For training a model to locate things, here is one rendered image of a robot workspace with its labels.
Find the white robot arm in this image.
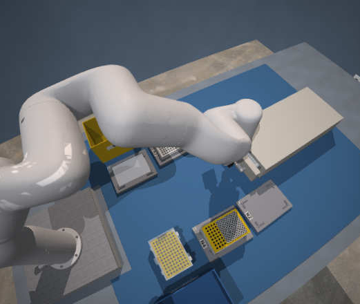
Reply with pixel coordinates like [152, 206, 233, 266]
[0, 65, 263, 269]

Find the blue bench mat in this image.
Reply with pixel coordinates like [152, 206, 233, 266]
[80, 64, 360, 304]

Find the yellow open-top bin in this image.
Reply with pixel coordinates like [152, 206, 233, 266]
[82, 117, 134, 163]

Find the blue open-top box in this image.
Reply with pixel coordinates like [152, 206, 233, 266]
[154, 268, 234, 304]

